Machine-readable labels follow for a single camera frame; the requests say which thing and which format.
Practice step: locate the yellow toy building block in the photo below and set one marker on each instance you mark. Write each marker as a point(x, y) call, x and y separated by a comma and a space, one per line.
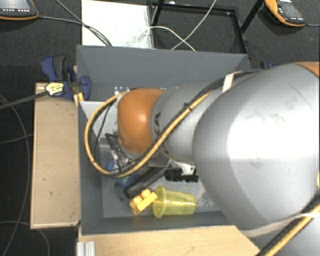
point(141, 201)

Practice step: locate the blue flat object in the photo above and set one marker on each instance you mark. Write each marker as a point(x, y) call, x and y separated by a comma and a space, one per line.
point(128, 180)

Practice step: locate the yellow plastic cup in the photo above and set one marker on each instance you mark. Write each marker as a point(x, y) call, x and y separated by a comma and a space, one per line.
point(178, 204)

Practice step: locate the pale wood board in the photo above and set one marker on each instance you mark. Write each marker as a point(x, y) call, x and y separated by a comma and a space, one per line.
point(55, 160)

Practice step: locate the grey metal bin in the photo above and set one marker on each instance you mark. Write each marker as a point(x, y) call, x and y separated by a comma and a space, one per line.
point(150, 65)

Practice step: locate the black cylinder on white bracket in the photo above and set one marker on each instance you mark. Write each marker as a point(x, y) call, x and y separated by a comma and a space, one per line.
point(178, 175)

